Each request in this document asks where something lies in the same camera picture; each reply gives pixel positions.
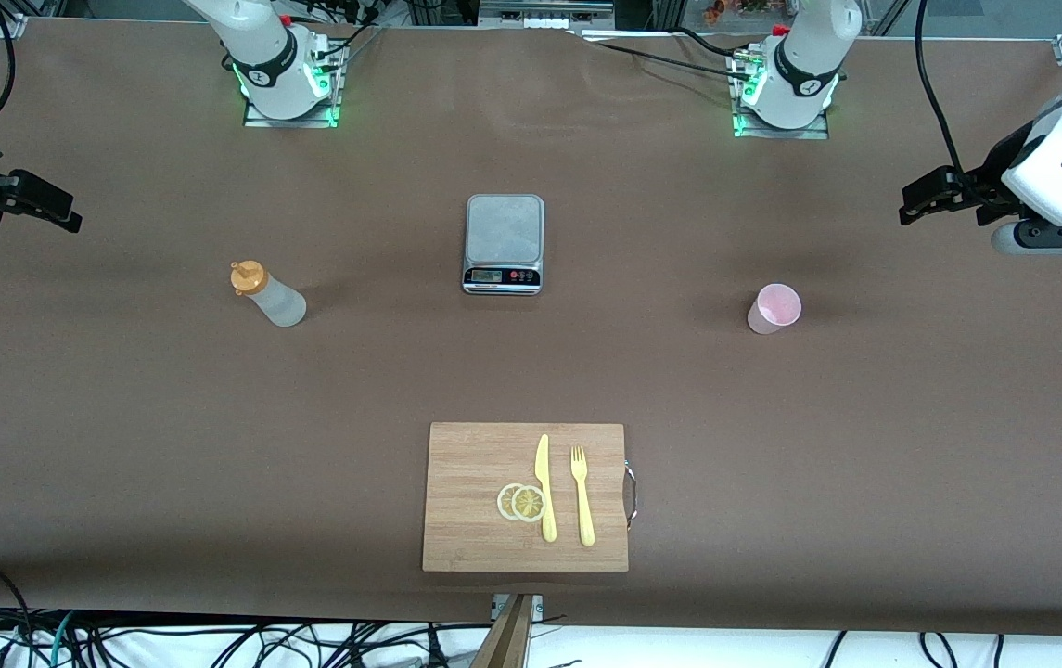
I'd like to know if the colourful toy food pile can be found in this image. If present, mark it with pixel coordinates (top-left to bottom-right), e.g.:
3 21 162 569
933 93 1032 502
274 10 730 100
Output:
702 0 791 25

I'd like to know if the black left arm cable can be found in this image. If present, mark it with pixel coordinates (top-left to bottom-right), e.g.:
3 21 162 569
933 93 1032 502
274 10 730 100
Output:
915 0 972 186

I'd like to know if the white power strip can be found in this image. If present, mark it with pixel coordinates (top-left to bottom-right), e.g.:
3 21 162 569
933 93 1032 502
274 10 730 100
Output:
492 13 580 31

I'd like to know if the translucent sauce bottle orange cap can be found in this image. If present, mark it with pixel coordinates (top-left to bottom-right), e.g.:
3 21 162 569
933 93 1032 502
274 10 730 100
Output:
230 260 308 328

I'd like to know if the wooden support beam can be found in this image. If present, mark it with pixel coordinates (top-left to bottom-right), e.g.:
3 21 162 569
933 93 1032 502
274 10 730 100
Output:
470 594 536 668

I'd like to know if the bamboo cutting board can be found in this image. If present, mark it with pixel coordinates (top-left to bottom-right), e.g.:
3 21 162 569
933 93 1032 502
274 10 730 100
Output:
421 422 639 574

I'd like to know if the yellow plastic knife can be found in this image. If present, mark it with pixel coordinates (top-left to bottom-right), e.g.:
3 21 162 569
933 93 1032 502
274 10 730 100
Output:
534 433 558 544

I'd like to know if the teal floor cable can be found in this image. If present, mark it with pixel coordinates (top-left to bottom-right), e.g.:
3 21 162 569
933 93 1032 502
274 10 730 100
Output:
48 610 77 668

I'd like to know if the silver digital kitchen scale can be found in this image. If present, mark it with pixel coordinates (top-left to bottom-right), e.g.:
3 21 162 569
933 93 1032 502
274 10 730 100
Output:
462 193 546 297

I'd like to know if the metal table edge bracket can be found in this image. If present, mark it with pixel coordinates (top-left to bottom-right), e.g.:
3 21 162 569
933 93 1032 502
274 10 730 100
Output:
491 594 545 621

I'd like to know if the yellow plastic fork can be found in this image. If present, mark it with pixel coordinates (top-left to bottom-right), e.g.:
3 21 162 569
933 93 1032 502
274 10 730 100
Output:
569 445 596 547

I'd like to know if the pink plastic cup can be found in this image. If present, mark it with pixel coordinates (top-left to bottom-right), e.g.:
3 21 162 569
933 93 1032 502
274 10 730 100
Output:
747 283 803 336

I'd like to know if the black table power cable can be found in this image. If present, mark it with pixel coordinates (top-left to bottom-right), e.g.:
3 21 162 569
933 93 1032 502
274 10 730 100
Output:
572 26 759 84

